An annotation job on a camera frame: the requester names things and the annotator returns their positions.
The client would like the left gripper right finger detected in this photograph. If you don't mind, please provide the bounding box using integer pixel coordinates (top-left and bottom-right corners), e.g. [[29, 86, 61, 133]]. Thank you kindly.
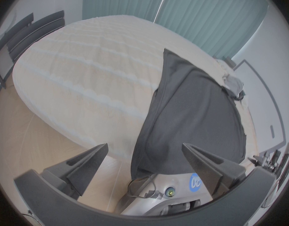
[[182, 143, 247, 196]]

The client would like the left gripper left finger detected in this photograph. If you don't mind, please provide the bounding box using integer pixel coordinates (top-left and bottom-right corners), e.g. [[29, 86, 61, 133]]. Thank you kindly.
[[42, 143, 109, 200]]

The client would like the black T-shirt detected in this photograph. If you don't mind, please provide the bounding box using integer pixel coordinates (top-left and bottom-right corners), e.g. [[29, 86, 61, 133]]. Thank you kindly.
[[130, 48, 247, 181]]

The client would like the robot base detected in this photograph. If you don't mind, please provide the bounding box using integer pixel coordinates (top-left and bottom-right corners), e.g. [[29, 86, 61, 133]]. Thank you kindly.
[[120, 167, 230, 218]]

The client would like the bed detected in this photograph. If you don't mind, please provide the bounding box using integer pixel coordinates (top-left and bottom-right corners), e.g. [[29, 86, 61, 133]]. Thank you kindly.
[[12, 14, 289, 174]]

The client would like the grey garment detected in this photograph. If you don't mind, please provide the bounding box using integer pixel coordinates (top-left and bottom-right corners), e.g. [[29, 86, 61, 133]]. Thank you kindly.
[[223, 75, 244, 96]]

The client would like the grey bedside table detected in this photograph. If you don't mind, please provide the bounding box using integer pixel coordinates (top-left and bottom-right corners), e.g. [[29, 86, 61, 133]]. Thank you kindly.
[[224, 57, 237, 68]]

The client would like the black chest of drawers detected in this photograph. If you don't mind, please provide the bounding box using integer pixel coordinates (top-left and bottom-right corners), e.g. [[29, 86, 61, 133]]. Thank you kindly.
[[0, 10, 65, 89]]

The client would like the blue-green curtain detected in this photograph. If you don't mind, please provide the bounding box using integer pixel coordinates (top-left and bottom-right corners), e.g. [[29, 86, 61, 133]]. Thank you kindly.
[[154, 0, 270, 60], [82, 0, 171, 23]]

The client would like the black cable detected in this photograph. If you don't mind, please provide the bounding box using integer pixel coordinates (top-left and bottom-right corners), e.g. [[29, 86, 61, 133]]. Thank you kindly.
[[128, 173, 162, 199]]

